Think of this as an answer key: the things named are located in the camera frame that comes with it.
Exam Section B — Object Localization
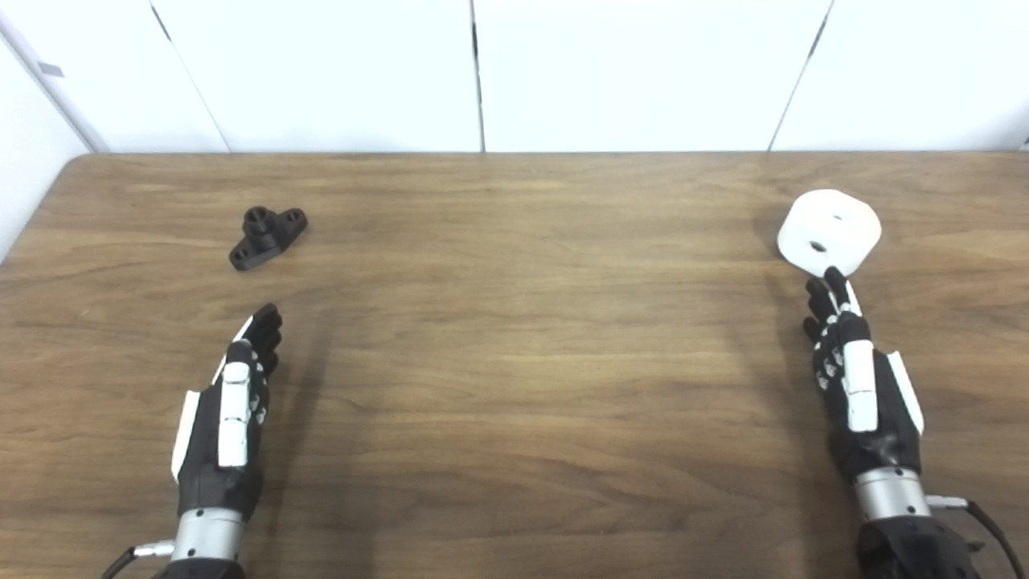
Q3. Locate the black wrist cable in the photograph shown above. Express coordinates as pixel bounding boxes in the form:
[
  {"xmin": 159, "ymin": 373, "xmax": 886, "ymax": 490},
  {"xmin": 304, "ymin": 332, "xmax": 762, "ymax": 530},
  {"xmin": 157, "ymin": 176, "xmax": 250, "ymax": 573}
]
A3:
[
  {"xmin": 924, "ymin": 495, "xmax": 1029, "ymax": 579},
  {"xmin": 102, "ymin": 541, "xmax": 176, "ymax": 579}
]

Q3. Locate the round white plastic piece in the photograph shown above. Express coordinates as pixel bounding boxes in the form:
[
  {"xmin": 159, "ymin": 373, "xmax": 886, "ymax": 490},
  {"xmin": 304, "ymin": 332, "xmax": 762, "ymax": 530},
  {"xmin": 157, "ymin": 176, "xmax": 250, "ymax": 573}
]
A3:
[{"xmin": 777, "ymin": 189, "xmax": 883, "ymax": 279}]

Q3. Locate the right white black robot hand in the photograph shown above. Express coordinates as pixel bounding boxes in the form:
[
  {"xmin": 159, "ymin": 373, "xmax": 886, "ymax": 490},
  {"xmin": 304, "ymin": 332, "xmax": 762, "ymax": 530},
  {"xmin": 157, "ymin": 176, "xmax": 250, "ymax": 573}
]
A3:
[{"xmin": 802, "ymin": 266, "xmax": 925, "ymax": 485}]

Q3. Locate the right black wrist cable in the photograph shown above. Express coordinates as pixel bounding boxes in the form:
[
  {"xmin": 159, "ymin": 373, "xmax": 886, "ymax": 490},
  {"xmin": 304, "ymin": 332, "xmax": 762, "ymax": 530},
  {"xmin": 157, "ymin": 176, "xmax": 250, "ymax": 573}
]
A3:
[{"xmin": 924, "ymin": 495, "xmax": 1029, "ymax": 579}]

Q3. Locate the black plastic holder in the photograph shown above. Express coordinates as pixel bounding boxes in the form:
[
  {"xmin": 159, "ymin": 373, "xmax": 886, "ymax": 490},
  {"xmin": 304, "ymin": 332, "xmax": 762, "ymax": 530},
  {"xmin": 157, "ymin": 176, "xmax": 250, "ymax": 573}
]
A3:
[{"xmin": 229, "ymin": 207, "xmax": 309, "ymax": 272}]

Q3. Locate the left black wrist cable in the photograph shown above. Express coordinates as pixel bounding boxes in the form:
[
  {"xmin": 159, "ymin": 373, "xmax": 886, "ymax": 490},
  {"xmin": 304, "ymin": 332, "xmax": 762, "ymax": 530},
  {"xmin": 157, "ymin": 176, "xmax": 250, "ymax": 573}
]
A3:
[{"xmin": 102, "ymin": 541, "xmax": 176, "ymax": 579}]

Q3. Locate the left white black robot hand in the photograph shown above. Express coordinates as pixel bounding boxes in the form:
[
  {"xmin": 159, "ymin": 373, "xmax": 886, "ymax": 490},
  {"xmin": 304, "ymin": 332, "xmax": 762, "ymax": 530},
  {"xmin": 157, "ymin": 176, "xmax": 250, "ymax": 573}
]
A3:
[{"xmin": 171, "ymin": 303, "xmax": 284, "ymax": 520}]

